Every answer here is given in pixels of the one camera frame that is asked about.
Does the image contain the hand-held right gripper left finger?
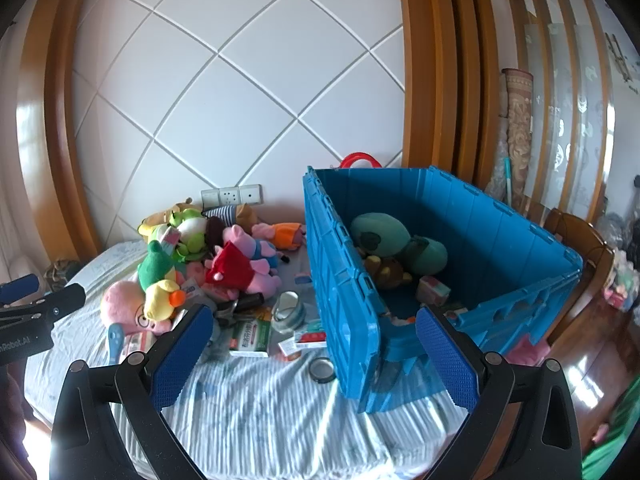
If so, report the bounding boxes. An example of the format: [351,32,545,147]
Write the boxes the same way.
[48,302,216,480]

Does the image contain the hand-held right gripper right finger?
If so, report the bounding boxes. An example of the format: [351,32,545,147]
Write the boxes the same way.
[415,305,586,480]

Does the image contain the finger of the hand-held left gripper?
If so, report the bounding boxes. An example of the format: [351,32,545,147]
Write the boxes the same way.
[0,282,87,331]
[0,273,41,306]

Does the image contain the pink plush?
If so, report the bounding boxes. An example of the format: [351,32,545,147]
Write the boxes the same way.
[100,280,173,337]

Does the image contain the small white box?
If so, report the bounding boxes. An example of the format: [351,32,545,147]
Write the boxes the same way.
[277,337,303,361]

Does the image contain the blue plastic storage crate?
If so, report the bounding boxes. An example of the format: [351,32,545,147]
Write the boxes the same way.
[301,165,585,415]

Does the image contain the dark cloth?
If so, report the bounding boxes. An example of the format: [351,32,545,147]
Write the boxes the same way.
[44,258,81,293]

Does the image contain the grey cloth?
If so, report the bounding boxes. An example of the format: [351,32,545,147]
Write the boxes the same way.
[202,317,233,361]

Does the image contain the pink packet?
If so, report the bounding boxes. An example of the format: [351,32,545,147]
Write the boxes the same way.
[122,330,158,361]

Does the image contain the green and yellow duck plush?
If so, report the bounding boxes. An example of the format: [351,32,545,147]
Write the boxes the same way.
[137,239,183,323]

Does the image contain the metal pliers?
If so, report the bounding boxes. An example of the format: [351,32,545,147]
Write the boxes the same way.
[212,301,241,328]

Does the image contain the blue plastic spoon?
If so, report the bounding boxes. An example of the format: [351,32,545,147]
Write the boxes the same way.
[106,323,126,367]

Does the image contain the green medicine box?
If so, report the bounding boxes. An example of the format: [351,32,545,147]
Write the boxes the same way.
[229,317,273,358]

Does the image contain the pink tissue box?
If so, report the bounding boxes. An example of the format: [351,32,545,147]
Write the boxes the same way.
[416,276,451,306]

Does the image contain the pink bag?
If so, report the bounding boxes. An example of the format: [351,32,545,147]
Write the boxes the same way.
[505,335,548,366]

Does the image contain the pig plush in red dress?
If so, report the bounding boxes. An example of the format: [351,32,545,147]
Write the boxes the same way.
[204,224,281,301]

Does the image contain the brown bear plush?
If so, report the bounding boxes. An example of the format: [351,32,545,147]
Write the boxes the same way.
[362,255,413,291]

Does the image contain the plain green plush toy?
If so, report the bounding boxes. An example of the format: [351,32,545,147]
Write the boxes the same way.
[400,235,448,275]

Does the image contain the green frog plush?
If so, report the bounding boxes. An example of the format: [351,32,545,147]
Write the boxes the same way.
[150,209,208,263]

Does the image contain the yellow plush toy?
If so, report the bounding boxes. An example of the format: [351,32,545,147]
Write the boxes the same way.
[137,215,168,238]

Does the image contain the clear tape roll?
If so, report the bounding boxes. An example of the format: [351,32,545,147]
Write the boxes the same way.
[270,291,307,333]

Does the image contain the green white red box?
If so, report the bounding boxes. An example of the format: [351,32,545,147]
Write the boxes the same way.
[292,327,326,347]

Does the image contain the dark brown plush toy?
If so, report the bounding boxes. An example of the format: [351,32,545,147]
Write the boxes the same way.
[204,217,226,246]

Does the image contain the small black tape roll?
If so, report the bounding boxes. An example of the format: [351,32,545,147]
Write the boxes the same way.
[308,357,336,385]

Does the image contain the pig plush in blue shirt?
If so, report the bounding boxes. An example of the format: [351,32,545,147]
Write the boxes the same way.
[240,232,291,273]

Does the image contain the green plush with dark patch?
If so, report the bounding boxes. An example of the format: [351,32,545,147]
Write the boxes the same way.
[349,212,408,261]

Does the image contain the striped shirt plush doll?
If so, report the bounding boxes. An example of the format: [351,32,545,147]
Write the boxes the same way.
[205,202,258,228]

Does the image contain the pig plush in orange dress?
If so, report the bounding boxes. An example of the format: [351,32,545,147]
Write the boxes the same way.
[252,221,307,251]

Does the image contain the wooden chair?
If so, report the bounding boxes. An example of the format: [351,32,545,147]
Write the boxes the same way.
[542,207,616,346]

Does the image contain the green cloth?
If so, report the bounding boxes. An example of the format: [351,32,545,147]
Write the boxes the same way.
[582,385,640,480]

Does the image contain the pile of toys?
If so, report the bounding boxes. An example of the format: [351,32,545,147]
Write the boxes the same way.
[602,247,640,313]

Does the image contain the rolled patterned carpet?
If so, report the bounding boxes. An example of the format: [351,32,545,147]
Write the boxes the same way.
[501,67,535,201]

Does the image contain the curved wooden wall frame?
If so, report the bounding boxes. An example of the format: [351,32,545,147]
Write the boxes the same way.
[15,0,108,263]

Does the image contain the white wall socket panel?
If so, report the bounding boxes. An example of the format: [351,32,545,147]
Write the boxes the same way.
[201,185,263,211]

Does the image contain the teal mop handle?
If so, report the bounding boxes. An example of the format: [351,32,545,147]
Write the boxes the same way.
[502,157,516,206]

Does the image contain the red plastic handle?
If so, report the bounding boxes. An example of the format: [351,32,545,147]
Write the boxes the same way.
[340,151,383,170]

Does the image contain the wooden door frame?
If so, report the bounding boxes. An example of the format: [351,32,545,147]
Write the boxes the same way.
[395,0,506,196]

